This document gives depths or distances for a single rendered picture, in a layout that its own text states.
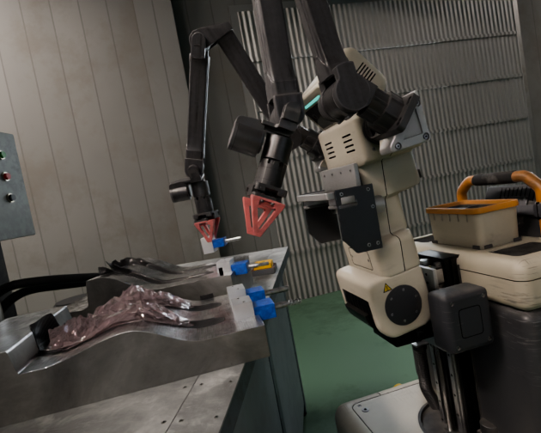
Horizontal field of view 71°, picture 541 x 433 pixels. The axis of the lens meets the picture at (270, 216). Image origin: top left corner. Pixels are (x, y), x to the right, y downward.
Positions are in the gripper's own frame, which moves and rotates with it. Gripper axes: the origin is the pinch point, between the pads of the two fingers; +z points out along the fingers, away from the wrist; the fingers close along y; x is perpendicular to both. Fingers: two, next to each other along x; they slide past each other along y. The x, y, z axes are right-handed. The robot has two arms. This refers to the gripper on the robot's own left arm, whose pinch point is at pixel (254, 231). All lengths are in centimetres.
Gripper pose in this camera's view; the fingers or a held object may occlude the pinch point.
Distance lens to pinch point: 76.6
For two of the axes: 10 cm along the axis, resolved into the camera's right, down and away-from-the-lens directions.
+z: -2.7, 9.6, -0.5
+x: 9.3, 2.7, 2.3
